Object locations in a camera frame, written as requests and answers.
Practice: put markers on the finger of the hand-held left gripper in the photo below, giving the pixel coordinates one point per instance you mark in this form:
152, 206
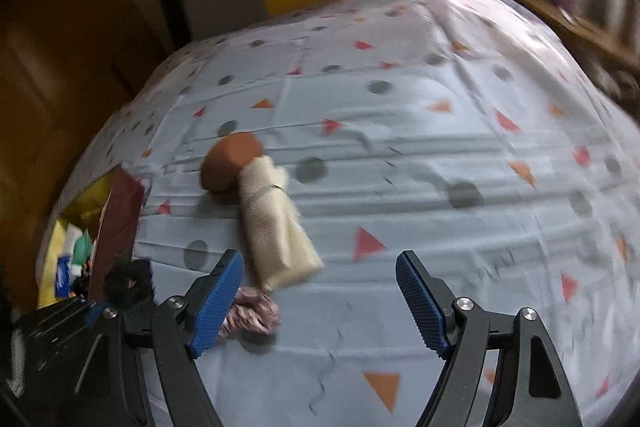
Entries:
94, 314

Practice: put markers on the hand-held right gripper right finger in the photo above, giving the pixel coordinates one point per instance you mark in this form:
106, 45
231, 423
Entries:
422, 307

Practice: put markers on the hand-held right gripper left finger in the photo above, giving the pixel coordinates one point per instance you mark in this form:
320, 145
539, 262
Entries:
215, 302

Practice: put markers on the black fluffy cloth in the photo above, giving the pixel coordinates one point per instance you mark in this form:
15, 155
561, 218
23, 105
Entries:
127, 282

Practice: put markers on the blue white tissue packet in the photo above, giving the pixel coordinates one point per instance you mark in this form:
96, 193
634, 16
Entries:
63, 276

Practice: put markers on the yellow box with brown flap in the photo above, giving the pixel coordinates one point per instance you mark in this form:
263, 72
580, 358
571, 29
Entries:
117, 227

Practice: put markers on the cream cloth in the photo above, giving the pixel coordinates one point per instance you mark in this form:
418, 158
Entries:
280, 227

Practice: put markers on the brown sock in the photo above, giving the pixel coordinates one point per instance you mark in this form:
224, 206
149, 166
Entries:
230, 162

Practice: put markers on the green cloth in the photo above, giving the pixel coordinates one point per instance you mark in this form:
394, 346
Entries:
82, 247

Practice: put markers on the patterned white bed sheet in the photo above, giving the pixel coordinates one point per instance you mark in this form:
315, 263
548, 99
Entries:
400, 147

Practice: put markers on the wooden wardrobe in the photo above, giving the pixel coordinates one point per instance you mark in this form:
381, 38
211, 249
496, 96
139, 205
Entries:
55, 82

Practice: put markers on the wooden desk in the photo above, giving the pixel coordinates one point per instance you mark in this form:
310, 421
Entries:
580, 32

